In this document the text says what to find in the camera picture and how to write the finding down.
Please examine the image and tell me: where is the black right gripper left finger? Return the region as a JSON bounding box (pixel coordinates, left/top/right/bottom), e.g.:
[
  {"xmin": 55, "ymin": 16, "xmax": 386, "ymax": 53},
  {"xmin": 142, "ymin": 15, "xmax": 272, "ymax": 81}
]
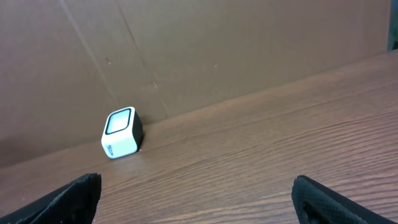
[{"xmin": 1, "ymin": 173, "xmax": 102, "ymax": 224}]

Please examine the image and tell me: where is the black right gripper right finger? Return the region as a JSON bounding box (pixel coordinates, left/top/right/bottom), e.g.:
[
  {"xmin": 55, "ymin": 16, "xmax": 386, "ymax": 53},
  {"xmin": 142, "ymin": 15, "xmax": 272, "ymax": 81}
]
[{"xmin": 292, "ymin": 175, "xmax": 395, "ymax": 224}]

